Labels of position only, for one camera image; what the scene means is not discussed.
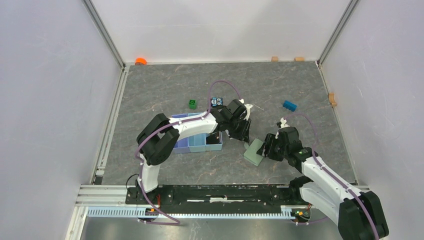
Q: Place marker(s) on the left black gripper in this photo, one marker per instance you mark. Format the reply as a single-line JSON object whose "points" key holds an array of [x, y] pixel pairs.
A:
{"points": [[243, 135]]}

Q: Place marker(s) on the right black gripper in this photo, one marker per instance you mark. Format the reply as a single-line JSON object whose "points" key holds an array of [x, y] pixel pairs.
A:
{"points": [[269, 140]]}

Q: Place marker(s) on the green card holder wallet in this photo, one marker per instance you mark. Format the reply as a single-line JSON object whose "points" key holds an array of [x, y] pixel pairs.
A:
{"points": [[250, 153]]}

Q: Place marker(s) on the blue three-compartment organizer tray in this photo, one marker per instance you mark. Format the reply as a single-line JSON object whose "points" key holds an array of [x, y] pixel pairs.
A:
{"points": [[198, 139]]}

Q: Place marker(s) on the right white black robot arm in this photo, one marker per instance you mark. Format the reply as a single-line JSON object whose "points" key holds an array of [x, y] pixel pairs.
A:
{"points": [[358, 214]]}

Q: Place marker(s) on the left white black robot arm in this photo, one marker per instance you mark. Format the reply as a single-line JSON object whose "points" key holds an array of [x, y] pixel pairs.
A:
{"points": [[157, 140]]}

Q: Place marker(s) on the black blue owl toy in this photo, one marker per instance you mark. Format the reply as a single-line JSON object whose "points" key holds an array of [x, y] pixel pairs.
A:
{"points": [[216, 102]]}

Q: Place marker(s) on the blue toy brick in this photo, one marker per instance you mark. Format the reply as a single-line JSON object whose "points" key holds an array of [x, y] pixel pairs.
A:
{"points": [[289, 105]]}

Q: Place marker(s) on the green toy cube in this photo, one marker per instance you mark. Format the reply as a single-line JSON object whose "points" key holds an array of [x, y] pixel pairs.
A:
{"points": [[192, 104]]}

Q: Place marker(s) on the curved wooden piece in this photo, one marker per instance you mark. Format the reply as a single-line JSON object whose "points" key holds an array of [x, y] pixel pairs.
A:
{"points": [[332, 100]]}

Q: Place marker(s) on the orange round cap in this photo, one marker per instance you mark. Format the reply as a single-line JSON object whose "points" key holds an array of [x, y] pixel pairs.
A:
{"points": [[140, 61]]}

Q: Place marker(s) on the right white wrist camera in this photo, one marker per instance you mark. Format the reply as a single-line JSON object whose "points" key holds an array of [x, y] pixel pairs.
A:
{"points": [[282, 123]]}

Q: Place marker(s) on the aluminium frame rail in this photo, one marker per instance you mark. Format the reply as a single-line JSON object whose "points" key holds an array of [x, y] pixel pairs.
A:
{"points": [[144, 213]]}

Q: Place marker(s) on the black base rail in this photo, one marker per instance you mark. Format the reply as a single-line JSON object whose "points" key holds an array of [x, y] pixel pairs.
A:
{"points": [[217, 199]]}

